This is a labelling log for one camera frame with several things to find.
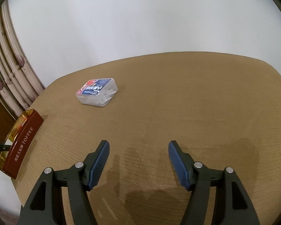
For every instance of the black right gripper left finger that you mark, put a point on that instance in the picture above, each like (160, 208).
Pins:
(45, 203)

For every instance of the beige patterned curtain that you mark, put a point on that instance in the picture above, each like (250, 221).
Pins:
(19, 84)

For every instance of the clear floss pick box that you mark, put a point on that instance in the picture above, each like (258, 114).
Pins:
(97, 92)

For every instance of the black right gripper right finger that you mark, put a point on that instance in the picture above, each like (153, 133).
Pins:
(232, 202)

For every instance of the gold red toffee tin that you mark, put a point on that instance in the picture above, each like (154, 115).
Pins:
(19, 139)

